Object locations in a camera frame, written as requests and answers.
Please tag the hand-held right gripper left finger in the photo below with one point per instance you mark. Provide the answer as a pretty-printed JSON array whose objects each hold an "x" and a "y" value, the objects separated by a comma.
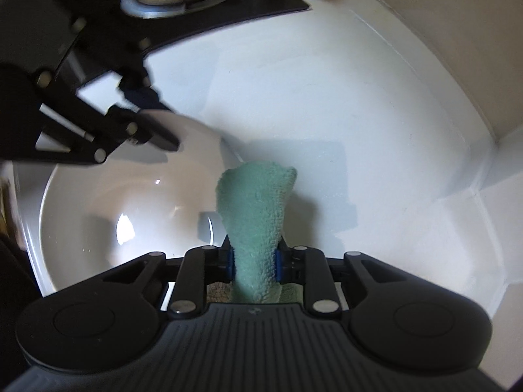
[{"x": 228, "y": 262}]

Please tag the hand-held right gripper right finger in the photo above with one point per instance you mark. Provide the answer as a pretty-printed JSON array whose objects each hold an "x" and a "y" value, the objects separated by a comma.
[{"x": 280, "y": 265}]

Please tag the black glass gas cooktop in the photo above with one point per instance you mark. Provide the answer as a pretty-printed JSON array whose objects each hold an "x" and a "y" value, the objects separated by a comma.
[{"x": 229, "y": 16}]

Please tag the white ceramic bowl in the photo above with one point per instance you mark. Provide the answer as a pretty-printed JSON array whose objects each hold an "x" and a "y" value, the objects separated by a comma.
[{"x": 102, "y": 200}]

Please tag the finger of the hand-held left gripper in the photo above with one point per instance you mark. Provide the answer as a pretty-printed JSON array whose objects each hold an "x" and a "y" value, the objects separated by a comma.
[
  {"x": 141, "y": 92},
  {"x": 157, "y": 132}
]

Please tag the green microfiber cloth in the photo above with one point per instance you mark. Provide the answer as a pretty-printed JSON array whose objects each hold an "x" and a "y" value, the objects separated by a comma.
[{"x": 253, "y": 212}]

